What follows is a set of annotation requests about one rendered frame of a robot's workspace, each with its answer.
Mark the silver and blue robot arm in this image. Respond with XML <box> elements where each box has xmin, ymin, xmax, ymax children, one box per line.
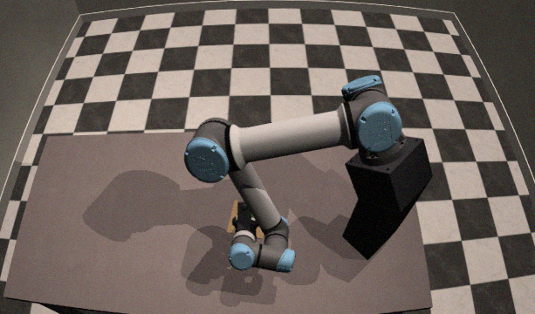
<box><xmin>184</xmin><ymin>75</ymin><xmax>408</xmax><ymax>273</ymax></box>

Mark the tan flat mat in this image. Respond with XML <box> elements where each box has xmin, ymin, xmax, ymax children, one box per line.
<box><xmin>227</xmin><ymin>201</ymin><xmax>264</xmax><ymax>239</ymax></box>

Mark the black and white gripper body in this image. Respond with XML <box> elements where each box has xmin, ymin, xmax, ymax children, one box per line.
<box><xmin>235</xmin><ymin>220</ymin><xmax>257</xmax><ymax>242</ymax></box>

